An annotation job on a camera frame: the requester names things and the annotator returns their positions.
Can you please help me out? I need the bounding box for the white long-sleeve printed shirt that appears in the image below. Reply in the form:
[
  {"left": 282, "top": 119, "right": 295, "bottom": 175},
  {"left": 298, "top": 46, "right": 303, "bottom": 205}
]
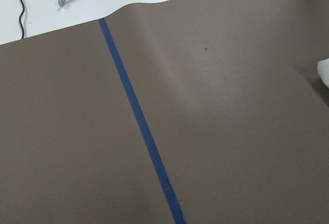
[{"left": 317, "top": 59, "right": 329, "bottom": 88}]

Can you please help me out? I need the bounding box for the thin black table cable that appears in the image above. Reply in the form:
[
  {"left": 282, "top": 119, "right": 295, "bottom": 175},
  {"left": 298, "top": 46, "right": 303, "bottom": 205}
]
[{"left": 19, "top": 0, "right": 27, "bottom": 40}]

